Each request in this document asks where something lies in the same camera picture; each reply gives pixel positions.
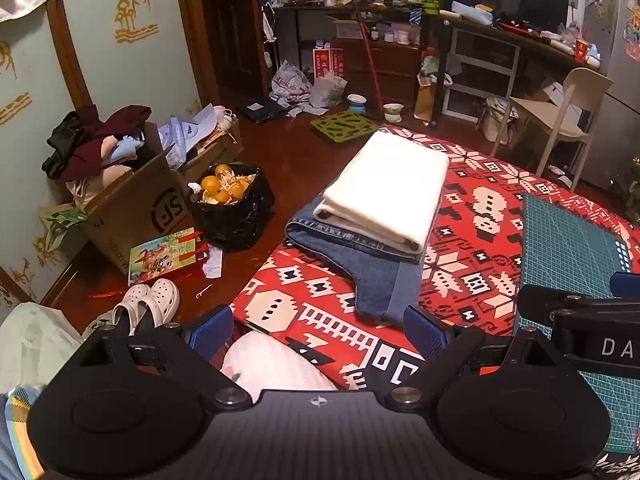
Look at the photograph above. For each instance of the large printed cardboard box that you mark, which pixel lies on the large printed cardboard box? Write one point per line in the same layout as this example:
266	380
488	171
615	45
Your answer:
145	210

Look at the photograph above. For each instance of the white paper receipt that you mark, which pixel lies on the white paper receipt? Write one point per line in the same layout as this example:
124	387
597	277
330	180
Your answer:
214	262

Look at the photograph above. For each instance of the brown paper bag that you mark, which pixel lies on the brown paper bag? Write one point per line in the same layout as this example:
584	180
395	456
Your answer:
424	100

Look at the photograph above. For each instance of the fridge sticker cluster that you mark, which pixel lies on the fridge sticker cluster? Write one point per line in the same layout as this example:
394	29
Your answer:
632	35

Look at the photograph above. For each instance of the grey shoe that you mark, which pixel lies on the grey shoe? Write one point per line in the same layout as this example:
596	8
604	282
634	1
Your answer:
97	324

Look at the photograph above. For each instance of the pale pink fuzzy cloth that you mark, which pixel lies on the pale pink fuzzy cloth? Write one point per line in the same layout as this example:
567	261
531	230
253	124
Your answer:
280	365

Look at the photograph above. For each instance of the lime green plastic tray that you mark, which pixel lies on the lime green plastic tray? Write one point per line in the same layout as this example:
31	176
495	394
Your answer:
320	122

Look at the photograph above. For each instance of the striped pastel cloth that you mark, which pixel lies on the striped pastel cloth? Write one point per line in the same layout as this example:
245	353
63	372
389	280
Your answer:
20	435

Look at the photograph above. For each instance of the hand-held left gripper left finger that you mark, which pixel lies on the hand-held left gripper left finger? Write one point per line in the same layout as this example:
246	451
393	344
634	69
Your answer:
212	330

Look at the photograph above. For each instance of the small open cardboard box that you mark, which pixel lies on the small open cardboard box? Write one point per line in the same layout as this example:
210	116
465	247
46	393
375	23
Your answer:
347	27

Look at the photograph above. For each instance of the beige plastic chair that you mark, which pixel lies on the beige plastic chair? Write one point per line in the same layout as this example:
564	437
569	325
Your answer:
585	90

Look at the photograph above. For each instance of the red white carton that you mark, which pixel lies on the red white carton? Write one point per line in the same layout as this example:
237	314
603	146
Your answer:
325	62

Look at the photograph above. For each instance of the wooden door frame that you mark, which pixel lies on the wooden door frame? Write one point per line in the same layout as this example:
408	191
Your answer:
192	20

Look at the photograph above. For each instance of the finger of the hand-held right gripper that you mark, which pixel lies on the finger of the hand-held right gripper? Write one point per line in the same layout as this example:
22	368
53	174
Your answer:
627	286
560	301

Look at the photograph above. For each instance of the dark red cloth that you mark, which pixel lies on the dark red cloth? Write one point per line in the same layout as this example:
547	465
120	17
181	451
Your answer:
95	140

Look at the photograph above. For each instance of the green white plastic bag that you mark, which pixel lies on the green white plastic bag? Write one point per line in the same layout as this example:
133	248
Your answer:
60	222

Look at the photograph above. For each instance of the white knit vest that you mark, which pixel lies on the white knit vest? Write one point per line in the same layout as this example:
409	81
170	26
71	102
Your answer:
390	185

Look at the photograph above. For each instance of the colourful picture book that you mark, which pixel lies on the colourful picture book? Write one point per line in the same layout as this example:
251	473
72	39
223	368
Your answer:
160	255

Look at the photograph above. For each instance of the white paper slip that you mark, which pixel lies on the white paper slip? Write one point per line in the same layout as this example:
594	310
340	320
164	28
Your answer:
560	175

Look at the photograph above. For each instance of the silver refrigerator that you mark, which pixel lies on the silver refrigerator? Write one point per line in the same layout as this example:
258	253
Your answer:
615	125

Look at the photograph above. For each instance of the green cutting mat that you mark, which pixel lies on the green cutting mat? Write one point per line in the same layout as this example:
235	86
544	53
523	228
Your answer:
560	250

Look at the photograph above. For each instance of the pale green plastic bag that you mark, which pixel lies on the pale green plastic bag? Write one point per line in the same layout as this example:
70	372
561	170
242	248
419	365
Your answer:
30	340

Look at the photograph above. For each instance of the blue jeans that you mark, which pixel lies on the blue jeans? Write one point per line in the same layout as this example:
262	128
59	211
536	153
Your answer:
380	280

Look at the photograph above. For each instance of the dark wooden desk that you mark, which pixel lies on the dark wooden desk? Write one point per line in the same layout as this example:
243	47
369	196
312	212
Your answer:
435	70

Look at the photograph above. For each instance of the light blue folded cloth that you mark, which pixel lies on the light blue folded cloth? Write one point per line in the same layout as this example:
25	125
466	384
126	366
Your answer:
472	12

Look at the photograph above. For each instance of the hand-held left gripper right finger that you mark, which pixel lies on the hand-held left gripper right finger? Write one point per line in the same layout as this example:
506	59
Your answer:
425	330

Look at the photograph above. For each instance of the brown wooden drawer cabinet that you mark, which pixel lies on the brown wooden drawer cabinet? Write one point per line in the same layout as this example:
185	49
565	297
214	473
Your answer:
395	70

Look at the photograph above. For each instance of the red broom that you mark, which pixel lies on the red broom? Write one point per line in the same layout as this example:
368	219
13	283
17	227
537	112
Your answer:
370	60

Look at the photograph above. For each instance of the small Christmas tree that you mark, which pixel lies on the small Christmas tree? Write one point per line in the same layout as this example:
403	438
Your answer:
630	185

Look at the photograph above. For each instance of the black pouch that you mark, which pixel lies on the black pouch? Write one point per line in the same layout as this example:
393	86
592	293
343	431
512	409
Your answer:
260	109

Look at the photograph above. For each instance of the red paper cup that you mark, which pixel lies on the red paper cup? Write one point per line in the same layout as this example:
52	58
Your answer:
581	50

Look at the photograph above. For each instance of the beige cloth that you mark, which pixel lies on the beige cloth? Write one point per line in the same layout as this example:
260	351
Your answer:
100	180

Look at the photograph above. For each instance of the white clog shoe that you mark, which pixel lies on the white clog shoe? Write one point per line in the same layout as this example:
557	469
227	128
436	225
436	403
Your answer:
165	300
130	305

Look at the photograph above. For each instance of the blue white ceramic pot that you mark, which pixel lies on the blue white ceramic pot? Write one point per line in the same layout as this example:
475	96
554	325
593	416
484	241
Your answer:
356	105

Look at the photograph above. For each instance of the white storage bag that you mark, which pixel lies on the white storage bag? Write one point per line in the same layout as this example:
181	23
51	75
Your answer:
497	120

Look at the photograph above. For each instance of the black cloth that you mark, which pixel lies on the black cloth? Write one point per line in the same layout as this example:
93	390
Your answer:
62	145

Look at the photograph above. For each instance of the red patterned blanket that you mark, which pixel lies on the red patterned blanket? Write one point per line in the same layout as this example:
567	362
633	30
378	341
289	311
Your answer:
320	260

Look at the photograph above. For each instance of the black bag with oranges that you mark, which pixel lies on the black bag with oranges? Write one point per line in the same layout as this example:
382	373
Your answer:
230	225

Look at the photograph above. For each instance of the crumpled plastic bags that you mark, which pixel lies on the crumpled plastic bags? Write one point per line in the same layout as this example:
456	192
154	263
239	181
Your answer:
290	82

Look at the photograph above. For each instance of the cardboard box of clutter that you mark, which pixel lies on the cardboard box of clutter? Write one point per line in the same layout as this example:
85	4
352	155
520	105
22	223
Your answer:
220	152

